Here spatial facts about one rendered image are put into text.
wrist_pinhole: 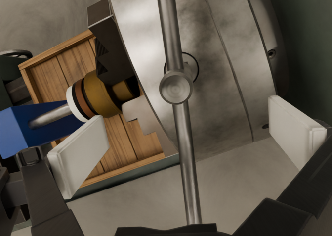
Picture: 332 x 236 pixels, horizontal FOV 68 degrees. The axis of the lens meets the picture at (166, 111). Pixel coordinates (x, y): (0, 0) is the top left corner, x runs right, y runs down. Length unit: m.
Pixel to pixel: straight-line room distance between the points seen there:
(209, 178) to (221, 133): 1.30
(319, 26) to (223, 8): 0.08
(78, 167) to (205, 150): 0.19
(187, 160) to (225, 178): 1.40
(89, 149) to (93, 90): 0.22
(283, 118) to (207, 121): 0.12
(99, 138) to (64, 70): 0.52
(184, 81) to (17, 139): 0.39
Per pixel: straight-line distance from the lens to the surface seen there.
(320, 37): 0.26
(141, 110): 0.39
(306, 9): 0.27
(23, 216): 0.76
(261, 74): 0.25
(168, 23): 0.17
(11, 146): 0.51
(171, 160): 0.99
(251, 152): 1.55
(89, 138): 0.18
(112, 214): 1.83
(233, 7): 0.25
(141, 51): 0.25
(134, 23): 0.26
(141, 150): 0.64
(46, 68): 0.73
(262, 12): 0.30
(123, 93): 0.39
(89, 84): 0.40
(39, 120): 0.49
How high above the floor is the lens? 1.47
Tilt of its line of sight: 78 degrees down
